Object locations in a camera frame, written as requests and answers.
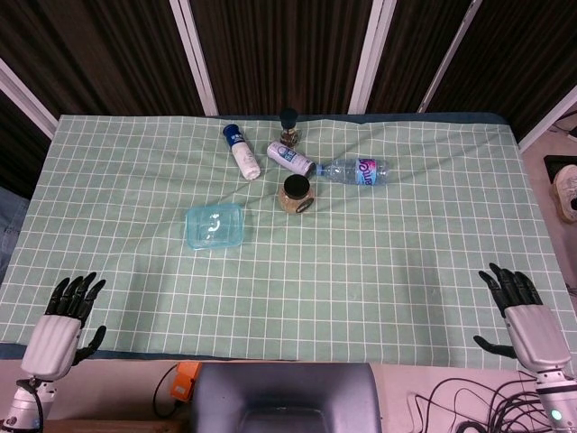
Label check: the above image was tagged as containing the black cable bundle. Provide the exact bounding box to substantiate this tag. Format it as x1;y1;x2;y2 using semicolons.
412;376;577;433

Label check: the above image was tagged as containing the black cable at orange device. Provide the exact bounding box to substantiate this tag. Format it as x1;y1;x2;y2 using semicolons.
151;364;190;419

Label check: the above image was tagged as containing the white screen frame post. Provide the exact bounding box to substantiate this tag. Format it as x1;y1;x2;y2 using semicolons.
349;0;398;115
169;0;220;116
417;0;479;114
0;58;60;140
517;88;577;150

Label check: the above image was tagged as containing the pepper grinder with dark cap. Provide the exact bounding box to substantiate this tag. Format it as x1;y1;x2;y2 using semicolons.
279;107;300;149

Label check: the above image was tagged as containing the blue denim cloth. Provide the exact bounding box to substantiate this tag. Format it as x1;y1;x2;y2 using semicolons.
0;185;32;283

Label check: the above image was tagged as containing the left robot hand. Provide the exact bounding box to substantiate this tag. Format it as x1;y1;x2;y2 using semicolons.
20;271;107;381

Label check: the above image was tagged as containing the black flat board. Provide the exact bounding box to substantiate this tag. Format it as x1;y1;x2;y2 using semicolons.
543;153;577;184

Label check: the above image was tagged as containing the white bottle with blue cap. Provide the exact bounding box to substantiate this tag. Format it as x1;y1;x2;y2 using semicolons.
222;124;262;181

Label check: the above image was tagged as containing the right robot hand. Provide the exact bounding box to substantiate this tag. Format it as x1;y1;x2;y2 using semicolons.
472;263;573;373

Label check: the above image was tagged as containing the dark grey robot chest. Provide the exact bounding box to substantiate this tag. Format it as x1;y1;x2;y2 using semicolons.
188;363;383;433

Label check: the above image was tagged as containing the clear plastic container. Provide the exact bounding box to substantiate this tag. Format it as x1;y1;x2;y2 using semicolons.
187;202;244;250

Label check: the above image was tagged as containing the orange plastic device with cable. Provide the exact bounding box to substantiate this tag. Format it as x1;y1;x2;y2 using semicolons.
169;360;202;401

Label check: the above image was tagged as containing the white sneaker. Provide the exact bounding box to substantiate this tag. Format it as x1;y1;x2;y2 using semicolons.
552;164;577;223

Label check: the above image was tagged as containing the round seed jar black lid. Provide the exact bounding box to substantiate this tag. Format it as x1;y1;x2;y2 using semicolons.
278;174;316;215

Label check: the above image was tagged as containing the clear water bottle blue label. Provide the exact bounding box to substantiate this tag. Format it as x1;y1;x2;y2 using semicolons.
314;156;391;188

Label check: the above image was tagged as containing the blue plastic lid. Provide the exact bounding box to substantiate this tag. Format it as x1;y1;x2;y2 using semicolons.
185;201;245;250

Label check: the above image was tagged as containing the green checked tablecloth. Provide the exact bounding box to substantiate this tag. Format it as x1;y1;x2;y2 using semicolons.
0;113;567;369

